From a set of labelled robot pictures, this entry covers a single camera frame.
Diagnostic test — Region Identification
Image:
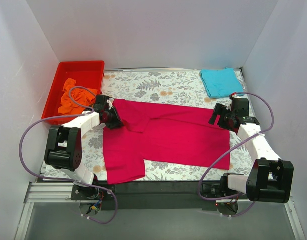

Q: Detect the red plastic bin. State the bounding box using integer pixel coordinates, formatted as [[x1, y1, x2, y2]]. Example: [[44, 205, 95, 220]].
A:
[[41, 60, 105, 125]]

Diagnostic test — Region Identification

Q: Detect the aluminium frame rail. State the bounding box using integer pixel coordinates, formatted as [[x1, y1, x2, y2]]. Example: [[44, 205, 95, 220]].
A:
[[16, 182, 306, 240]]

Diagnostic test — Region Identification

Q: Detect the floral patterned table mat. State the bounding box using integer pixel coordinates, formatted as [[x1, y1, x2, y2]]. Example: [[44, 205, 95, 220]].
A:
[[43, 70, 265, 182]]

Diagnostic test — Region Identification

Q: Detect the folded cyan t shirt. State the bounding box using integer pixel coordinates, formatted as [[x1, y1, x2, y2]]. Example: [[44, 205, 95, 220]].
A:
[[200, 68, 244, 99]]

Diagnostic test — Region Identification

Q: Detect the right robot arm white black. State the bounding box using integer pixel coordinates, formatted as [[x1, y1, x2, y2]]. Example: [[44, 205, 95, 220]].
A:
[[209, 98, 294, 204]]

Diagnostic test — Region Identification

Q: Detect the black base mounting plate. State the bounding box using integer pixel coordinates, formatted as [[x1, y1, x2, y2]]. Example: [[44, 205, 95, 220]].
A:
[[70, 180, 249, 212]]

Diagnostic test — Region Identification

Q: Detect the orange t shirt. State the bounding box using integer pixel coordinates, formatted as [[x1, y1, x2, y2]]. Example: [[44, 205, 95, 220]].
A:
[[58, 78, 98, 116]]

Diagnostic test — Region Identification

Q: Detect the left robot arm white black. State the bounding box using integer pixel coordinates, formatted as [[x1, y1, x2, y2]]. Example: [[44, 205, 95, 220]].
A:
[[44, 94, 124, 200]]

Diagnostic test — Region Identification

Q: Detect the magenta t shirt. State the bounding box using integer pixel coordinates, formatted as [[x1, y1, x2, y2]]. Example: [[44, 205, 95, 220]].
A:
[[103, 99, 231, 185]]

